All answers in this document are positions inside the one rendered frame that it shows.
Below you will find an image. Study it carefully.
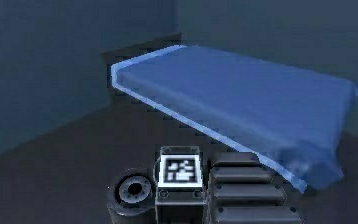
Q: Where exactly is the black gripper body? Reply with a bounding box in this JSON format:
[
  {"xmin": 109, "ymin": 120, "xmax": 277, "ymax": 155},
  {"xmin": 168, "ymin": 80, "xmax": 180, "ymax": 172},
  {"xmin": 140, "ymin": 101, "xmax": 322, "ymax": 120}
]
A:
[{"xmin": 106, "ymin": 168, "xmax": 157, "ymax": 224}]

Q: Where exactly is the blue bed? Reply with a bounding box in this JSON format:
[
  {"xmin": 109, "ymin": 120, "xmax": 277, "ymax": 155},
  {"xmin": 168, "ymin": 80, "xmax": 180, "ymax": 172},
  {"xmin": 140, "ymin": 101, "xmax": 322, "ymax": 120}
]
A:
[{"xmin": 100, "ymin": 32, "xmax": 358, "ymax": 194}]

